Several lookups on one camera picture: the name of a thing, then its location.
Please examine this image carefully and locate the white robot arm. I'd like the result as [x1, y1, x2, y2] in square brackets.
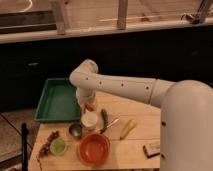
[69, 59, 213, 171]

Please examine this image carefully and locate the small metal cup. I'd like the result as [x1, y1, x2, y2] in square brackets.
[69, 123, 82, 139]

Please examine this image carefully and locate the green plastic cup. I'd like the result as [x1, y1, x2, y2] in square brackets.
[50, 138, 66, 156]

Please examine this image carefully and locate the green cucumber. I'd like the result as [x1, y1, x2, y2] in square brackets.
[100, 109, 108, 133]

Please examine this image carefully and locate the green plastic tray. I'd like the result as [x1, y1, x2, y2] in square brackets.
[34, 78, 81, 123]

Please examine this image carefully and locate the yellow banana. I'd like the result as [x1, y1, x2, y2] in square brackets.
[120, 120, 137, 140]

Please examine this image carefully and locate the orange plastic bowl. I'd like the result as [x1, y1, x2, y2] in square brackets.
[77, 133, 110, 167]

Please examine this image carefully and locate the bunch of red grapes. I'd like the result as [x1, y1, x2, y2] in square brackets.
[38, 131, 59, 158]

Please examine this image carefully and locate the black pole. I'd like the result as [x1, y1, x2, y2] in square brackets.
[21, 123, 28, 171]

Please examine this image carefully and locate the wooden block eraser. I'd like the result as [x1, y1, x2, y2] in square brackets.
[143, 141, 160, 158]

